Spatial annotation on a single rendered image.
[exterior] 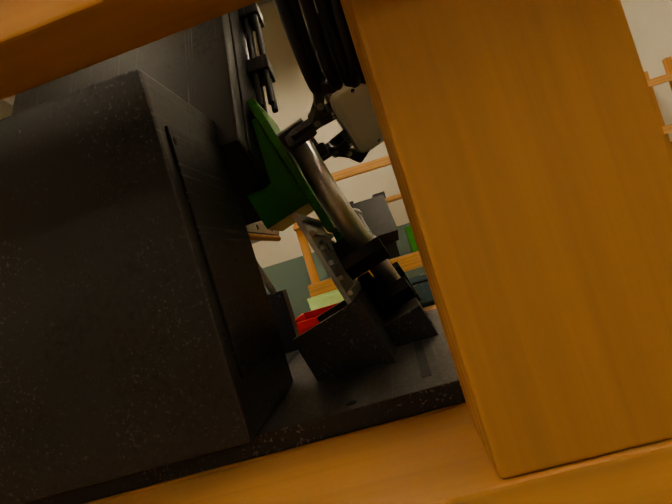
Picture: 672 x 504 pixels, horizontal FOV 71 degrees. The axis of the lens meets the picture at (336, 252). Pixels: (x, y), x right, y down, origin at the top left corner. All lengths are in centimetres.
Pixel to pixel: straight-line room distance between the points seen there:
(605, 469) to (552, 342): 7
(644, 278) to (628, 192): 5
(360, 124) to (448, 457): 43
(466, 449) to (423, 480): 4
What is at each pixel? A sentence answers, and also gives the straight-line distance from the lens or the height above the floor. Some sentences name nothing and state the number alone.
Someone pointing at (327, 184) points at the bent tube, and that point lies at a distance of 57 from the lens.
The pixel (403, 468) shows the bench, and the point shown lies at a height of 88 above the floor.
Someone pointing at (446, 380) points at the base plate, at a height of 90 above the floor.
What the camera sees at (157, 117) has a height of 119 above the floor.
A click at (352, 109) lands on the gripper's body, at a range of 62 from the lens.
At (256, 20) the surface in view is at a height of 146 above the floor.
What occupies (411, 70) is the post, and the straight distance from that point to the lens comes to 29.
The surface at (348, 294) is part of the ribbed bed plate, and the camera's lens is 54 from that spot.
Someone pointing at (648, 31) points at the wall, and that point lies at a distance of 799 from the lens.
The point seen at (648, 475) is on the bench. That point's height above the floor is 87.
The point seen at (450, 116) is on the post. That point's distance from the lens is 28.
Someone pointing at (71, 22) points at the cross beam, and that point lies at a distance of 30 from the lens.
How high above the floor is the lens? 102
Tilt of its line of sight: 1 degrees up
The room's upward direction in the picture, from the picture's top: 17 degrees counter-clockwise
